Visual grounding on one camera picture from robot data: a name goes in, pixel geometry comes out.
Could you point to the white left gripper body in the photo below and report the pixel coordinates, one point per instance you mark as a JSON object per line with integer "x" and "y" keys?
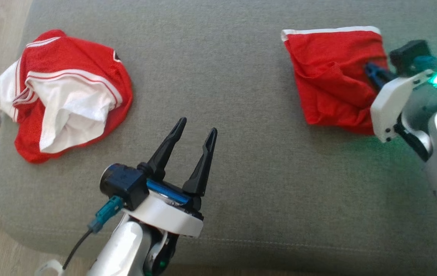
{"x": 164, "y": 216}

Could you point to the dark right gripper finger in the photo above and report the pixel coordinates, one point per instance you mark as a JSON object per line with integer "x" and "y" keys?
{"x": 379, "y": 76}

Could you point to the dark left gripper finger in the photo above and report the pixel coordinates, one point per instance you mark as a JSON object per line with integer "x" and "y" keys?
{"x": 164, "y": 153}
{"x": 203, "y": 168}

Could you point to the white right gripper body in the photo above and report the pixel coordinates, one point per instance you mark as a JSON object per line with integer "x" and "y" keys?
{"x": 388, "y": 107}

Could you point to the red mesh shorts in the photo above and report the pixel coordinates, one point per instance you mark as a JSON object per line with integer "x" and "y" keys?
{"x": 329, "y": 76}

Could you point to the red white basketball jersey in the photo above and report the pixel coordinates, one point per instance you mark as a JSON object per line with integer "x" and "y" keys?
{"x": 72, "y": 99}

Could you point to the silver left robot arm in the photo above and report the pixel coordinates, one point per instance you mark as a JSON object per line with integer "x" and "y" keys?
{"x": 122, "y": 249}

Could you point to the large grey sofa cushion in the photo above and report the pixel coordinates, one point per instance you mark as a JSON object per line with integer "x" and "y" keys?
{"x": 241, "y": 115}

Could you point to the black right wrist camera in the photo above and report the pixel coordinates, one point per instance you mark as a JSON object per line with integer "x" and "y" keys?
{"x": 409, "y": 53}

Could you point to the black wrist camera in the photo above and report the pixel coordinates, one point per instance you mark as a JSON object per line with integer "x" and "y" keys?
{"x": 122, "y": 184}
{"x": 409, "y": 53}

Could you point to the teal right camera connector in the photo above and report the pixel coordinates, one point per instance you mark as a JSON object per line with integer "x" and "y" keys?
{"x": 427, "y": 62}

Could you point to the teal camera connector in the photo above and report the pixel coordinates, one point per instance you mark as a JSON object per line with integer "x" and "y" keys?
{"x": 105, "y": 214}
{"x": 427, "y": 62}

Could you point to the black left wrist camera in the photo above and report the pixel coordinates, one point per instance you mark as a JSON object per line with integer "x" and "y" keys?
{"x": 122, "y": 184}

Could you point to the teal left camera connector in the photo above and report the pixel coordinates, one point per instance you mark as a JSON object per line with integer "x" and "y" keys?
{"x": 105, "y": 214}

